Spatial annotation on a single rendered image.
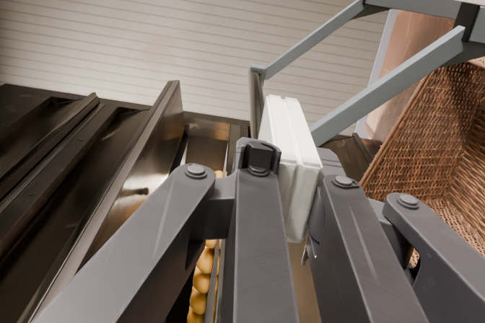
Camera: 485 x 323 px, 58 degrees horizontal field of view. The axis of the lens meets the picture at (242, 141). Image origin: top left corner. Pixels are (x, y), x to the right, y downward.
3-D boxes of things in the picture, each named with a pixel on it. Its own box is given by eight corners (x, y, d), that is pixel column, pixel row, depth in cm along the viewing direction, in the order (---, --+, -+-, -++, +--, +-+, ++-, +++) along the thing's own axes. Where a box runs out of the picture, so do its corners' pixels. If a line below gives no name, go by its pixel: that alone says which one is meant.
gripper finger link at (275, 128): (281, 242, 15) (259, 239, 15) (270, 154, 21) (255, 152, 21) (300, 162, 13) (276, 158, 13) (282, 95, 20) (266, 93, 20)
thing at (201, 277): (193, 379, 152) (177, 378, 151) (205, 285, 196) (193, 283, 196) (218, 233, 129) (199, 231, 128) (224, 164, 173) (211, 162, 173)
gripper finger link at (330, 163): (327, 215, 12) (430, 231, 12) (304, 144, 17) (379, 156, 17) (315, 259, 13) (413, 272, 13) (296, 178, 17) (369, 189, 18)
